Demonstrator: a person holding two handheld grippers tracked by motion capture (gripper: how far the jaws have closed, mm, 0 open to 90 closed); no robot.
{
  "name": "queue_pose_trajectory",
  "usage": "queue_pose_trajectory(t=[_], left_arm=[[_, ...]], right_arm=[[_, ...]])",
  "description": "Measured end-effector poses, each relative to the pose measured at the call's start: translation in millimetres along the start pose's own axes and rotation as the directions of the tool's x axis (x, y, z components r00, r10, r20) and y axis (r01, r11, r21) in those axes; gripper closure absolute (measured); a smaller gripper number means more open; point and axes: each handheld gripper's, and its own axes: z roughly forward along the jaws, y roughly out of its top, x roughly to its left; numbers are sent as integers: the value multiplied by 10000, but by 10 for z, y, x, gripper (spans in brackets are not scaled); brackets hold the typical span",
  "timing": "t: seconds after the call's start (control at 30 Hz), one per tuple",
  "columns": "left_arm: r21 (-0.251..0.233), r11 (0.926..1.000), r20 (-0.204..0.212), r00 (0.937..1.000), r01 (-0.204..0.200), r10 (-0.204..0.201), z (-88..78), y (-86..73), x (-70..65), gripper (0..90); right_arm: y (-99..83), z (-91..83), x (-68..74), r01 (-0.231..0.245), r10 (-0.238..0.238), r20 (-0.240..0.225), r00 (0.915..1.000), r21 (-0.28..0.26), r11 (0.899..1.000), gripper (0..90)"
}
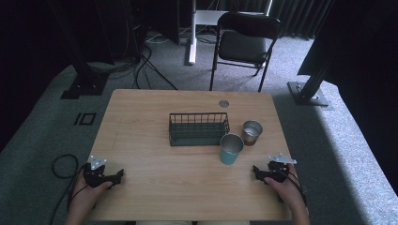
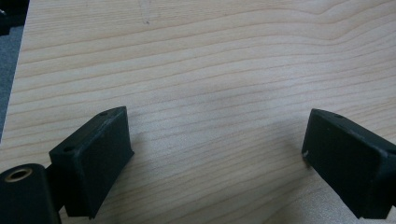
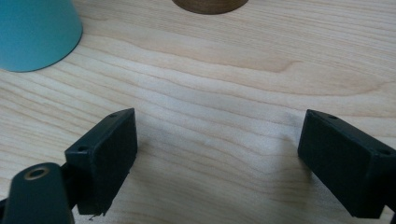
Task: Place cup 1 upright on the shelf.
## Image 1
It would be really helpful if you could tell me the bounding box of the silver metal cup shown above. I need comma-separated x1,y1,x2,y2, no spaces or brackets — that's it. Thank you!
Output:
241,120,264,147

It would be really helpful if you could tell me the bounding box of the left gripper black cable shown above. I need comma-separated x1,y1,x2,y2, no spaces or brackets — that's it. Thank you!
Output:
49,154,90,225

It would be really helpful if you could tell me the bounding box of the black floor cable bundle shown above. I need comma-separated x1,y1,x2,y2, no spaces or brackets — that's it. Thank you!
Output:
87,29,179,92

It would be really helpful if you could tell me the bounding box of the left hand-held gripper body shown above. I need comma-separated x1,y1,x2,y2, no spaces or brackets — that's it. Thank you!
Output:
83,155,118,188

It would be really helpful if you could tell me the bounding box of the person's left hand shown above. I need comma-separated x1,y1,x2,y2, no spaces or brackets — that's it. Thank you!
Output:
69,170,114,212

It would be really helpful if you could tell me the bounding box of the person's right hand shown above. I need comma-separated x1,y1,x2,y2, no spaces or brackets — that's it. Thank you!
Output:
264,163,307,206

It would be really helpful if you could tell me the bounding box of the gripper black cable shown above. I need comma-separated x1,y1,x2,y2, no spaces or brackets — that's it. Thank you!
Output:
49,154,90,225
278,168,309,208

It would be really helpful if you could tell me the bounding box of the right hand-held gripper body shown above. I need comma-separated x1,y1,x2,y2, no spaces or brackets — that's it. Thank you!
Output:
264,152,298,184

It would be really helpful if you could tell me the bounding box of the black folding chair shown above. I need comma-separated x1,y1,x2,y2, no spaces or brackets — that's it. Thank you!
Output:
209,11,283,93

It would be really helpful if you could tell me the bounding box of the dark green wire basket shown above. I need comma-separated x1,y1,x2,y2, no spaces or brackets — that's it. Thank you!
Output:
168,112,231,147

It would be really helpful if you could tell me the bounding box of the black metal stand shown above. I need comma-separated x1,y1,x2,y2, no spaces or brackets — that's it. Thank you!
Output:
286,55,334,111
46,0,109,100

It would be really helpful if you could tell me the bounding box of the teal metal cup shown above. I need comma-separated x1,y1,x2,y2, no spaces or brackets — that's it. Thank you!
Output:
219,133,245,166

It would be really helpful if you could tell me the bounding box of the dark pleated curtain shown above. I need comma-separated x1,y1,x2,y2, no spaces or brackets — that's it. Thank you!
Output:
268,0,332,41

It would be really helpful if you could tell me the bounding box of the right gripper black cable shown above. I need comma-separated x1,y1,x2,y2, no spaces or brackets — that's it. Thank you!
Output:
278,168,309,208

